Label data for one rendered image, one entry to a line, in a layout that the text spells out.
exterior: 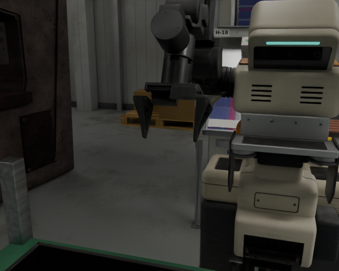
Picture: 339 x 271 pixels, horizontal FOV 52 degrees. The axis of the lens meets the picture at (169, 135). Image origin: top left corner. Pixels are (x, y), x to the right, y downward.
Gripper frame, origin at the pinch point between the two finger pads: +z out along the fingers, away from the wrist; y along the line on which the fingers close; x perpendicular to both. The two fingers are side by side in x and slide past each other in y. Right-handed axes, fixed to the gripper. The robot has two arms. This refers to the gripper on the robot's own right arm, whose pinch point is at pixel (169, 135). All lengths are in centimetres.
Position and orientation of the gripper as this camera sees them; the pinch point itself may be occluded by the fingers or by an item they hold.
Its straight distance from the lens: 64.4
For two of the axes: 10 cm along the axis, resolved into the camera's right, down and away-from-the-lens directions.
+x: 2.5, 2.0, 9.5
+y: 9.6, 0.7, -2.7
